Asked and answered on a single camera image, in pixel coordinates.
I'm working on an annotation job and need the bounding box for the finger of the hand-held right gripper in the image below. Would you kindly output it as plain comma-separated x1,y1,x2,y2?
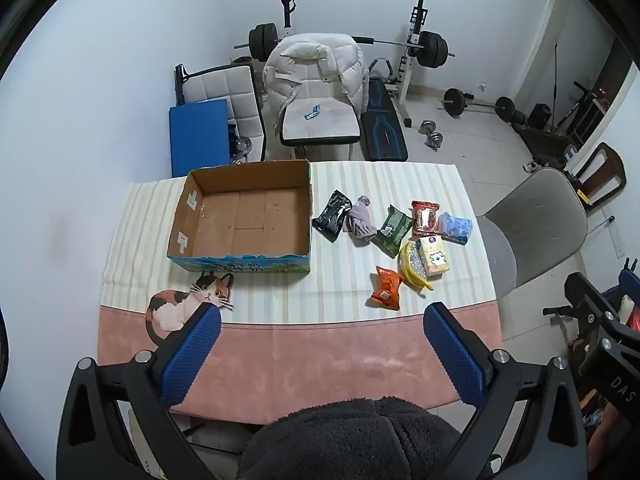
619,257,640,306
565,272,640,346

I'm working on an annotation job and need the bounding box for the black weight bench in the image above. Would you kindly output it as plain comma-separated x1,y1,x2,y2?
361,57,408,162

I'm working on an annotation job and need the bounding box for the brown cardboard box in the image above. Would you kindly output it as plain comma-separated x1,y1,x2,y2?
166,159,313,276

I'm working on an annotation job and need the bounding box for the black snack packet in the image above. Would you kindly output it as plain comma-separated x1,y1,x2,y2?
311,189,354,243

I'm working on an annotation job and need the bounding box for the purple cloth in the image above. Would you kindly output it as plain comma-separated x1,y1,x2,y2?
342,195,378,247

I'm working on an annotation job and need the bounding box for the red snack packet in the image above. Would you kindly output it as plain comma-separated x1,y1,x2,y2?
411,201,441,238

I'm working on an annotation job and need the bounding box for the short barbell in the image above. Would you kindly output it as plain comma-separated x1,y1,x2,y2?
440,87,516,123

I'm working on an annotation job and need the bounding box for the dark weight storage rack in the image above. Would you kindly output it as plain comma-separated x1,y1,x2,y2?
512,80,608,171

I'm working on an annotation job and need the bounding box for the orange snack packet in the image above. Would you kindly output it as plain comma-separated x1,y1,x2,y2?
367,266,406,311

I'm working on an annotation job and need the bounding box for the green snack packet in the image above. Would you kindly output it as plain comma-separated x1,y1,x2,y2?
376,205,416,258

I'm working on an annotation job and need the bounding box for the black fleece garment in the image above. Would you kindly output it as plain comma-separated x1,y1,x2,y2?
236,396,463,480

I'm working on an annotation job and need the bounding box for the light blue tissue pack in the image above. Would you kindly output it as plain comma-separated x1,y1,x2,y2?
436,211,474,246

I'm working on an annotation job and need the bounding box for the barbell with black plates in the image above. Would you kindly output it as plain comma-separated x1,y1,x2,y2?
232,22,456,68

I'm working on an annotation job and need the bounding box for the blue foam mat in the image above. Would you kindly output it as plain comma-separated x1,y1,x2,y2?
168,99,231,178

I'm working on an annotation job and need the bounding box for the grey shell chair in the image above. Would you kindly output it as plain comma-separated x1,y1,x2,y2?
477,167,588,311

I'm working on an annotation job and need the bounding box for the dark wooden chair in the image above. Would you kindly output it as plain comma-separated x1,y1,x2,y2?
565,141,627,211

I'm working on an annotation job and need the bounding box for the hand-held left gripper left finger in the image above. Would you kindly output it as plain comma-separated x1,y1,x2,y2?
56,304,223,480

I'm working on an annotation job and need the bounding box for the white puffer jacket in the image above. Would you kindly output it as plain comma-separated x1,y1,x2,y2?
262,32,371,133

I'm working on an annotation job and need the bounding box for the yellow and silver packet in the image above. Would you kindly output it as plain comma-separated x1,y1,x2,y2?
398,240,435,292

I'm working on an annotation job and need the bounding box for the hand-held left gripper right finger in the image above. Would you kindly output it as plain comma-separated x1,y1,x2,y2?
422,301,588,480

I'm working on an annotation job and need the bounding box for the cream yellow tissue pack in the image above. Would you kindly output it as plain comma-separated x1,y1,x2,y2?
414,235,453,278

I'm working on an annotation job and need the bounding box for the white quilted chair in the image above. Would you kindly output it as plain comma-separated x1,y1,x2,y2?
175,62,266,163

